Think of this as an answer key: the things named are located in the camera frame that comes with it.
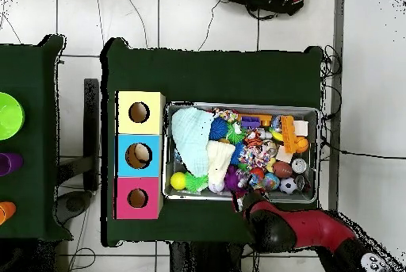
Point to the yellow ball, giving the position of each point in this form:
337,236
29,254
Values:
178,181

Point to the dark green table cloth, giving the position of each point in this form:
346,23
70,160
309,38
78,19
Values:
209,75
28,157

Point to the wooden box with three holes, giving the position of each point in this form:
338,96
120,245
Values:
139,124

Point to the long orange toy brick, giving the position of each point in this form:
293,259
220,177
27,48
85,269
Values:
288,134

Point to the colourful patterned cloth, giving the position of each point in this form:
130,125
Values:
253,157

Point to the blue plastic toy brick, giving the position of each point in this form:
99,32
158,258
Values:
250,122

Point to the small soccer ball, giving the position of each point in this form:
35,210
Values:
288,185

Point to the orange plastic cup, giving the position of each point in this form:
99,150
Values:
6,212

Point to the purple spiky ball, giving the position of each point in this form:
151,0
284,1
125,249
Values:
232,179

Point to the orange ball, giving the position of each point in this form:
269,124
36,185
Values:
302,144

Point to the tiger plush toy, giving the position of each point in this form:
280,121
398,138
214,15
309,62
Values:
252,138

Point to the purple plastic cup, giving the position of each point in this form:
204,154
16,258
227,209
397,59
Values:
9,164

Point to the brown toy football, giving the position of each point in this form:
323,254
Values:
282,169

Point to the green plastic bowl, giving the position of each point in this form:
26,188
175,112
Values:
9,116

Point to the cream knitted cloth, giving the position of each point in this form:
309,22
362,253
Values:
219,161

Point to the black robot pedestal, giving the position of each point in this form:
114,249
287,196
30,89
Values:
206,259

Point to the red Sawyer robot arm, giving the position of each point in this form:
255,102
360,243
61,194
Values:
317,227

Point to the light blue knitted cloth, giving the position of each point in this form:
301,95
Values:
190,138

